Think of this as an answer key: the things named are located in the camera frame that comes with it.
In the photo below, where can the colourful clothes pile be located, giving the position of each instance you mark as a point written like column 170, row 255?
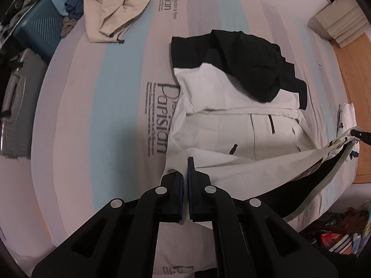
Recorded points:
column 342, row 231

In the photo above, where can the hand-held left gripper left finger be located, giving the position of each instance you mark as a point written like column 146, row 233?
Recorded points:
column 174, row 191

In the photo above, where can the white and black jacket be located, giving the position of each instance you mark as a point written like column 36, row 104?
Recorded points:
column 232, row 133

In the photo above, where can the teal suitcase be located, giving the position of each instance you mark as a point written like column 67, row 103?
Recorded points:
column 40, row 31

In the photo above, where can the silver suitcase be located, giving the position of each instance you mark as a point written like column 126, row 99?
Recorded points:
column 17, row 107

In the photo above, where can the dark blue cloth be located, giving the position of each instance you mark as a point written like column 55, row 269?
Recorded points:
column 76, row 3

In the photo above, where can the bed with striped sheet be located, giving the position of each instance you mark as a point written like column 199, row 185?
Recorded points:
column 110, row 98

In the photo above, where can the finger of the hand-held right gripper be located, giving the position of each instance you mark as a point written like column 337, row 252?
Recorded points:
column 362, row 135

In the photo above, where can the grey and black clothes pile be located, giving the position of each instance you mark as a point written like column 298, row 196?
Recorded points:
column 20, row 8

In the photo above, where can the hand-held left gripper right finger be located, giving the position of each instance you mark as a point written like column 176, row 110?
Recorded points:
column 192, row 179

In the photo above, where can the beige jacket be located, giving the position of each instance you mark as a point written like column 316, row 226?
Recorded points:
column 116, row 8

